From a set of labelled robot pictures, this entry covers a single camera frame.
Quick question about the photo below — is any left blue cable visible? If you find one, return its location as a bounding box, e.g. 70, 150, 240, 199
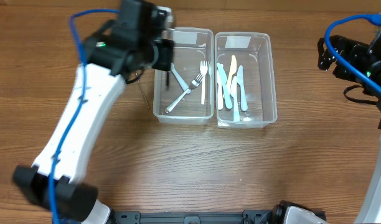
47, 8, 121, 224

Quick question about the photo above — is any light blue plastic fork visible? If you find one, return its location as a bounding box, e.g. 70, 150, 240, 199
171, 63, 191, 94

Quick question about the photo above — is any cream white plastic knife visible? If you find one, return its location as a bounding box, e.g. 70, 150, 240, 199
217, 63, 223, 110

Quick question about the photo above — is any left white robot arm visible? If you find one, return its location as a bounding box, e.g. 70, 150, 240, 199
12, 0, 174, 224

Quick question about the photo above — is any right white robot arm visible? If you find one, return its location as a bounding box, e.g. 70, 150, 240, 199
317, 12, 381, 223

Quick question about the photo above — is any light blue serrated knife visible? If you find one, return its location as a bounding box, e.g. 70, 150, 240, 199
230, 76, 240, 121

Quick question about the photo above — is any clear plastic container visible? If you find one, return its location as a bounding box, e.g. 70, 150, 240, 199
213, 32, 278, 128
153, 27, 215, 124

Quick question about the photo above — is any right clear plastic container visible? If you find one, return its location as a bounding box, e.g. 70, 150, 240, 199
213, 32, 278, 128

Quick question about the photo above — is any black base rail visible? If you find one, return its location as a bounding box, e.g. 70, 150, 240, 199
115, 200, 327, 224

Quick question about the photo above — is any thin curved metal fork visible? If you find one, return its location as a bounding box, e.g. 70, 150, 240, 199
135, 72, 150, 110

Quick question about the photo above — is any yellow plastic knife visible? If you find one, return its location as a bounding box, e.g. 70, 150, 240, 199
227, 55, 237, 92

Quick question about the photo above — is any left clear plastic container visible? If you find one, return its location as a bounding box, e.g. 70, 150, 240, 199
153, 27, 215, 124

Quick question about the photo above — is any pale blue plastic knife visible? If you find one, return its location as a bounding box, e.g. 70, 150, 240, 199
237, 65, 248, 112

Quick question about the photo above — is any broad metal fork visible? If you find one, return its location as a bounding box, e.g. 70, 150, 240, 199
165, 73, 205, 113

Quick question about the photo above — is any white plastic fork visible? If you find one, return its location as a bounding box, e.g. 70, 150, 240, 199
200, 61, 208, 105

